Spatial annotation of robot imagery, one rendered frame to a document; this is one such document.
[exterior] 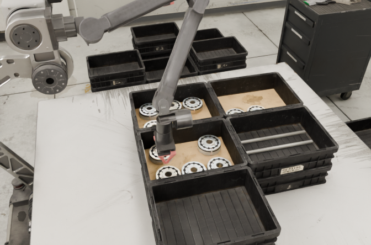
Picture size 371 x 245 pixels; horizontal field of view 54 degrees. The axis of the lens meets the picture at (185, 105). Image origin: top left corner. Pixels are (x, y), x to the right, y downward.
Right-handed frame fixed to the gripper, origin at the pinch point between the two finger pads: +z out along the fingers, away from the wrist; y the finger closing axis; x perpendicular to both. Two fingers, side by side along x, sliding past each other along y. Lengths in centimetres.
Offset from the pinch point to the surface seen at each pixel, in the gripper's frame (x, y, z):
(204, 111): -27.5, 37.7, 15.2
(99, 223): 28.5, -7.4, 26.3
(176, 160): -6.6, 8.3, 13.7
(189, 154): -12.8, 10.5, 13.7
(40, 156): 54, 37, 30
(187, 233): -3.1, -27.0, 11.7
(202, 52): -60, 151, 56
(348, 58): -172, 117, 53
